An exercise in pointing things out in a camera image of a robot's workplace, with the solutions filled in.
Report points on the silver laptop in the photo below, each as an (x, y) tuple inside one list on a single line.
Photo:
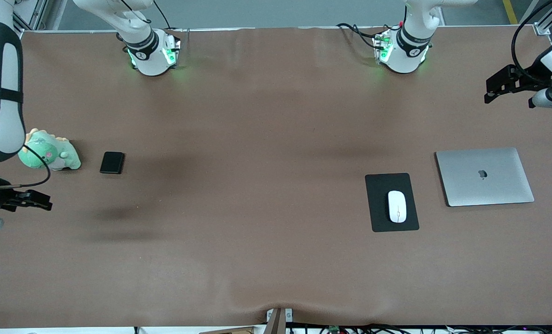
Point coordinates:
[(503, 185)]

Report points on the brown cardboard piece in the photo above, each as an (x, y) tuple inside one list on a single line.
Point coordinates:
[(234, 331)]

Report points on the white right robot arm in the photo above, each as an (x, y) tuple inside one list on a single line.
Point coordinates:
[(150, 51)]

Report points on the white computer mouse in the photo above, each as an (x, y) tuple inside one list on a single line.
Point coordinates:
[(397, 206)]

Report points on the small black phone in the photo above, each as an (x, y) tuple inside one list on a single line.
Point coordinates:
[(112, 162)]

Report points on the green plush dinosaur toy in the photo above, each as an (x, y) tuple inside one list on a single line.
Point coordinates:
[(53, 155)]

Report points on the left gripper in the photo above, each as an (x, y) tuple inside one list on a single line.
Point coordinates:
[(530, 80)]

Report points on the brown table cover cloth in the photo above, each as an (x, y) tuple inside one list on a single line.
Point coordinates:
[(276, 255)]

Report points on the black mouse pad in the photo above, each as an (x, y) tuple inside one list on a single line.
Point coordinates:
[(375, 218)]

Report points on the metal bracket at table edge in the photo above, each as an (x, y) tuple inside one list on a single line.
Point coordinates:
[(276, 322)]

